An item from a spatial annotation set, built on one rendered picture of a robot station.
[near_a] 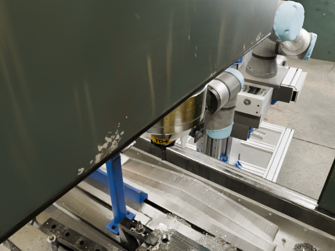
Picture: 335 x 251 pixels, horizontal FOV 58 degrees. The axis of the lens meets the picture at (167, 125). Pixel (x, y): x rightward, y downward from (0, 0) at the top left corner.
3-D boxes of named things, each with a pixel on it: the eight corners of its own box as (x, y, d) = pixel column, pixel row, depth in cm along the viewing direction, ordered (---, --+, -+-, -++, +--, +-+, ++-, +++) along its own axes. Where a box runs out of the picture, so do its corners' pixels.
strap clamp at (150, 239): (127, 237, 102) (123, 206, 93) (159, 258, 96) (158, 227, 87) (120, 244, 100) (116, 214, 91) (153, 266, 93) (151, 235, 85)
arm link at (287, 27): (287, 31, 142) (253, -9, 96) (321, 37, 135) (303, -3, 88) (278, 57, 144) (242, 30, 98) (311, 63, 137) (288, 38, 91)
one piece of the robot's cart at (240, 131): (250, 105, 185) (251, 92, 180) (266, 110, 181) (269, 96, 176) (229, 136, 159) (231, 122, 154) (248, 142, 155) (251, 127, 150)
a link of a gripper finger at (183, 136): (182, 163, 60) (196, 137, 67) (183, 138, 57) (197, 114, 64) (167, 159, 61) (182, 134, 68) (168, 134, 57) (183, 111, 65)
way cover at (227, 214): (126, 164, 175) (124, 142, 166) (284, 241, 133) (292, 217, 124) (87, 196, 154) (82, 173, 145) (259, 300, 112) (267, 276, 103)
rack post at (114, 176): (124, 209, 112) (117, 145, 95) (135, 216, 109) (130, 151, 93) (105, 228, 105) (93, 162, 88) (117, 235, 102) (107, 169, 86)
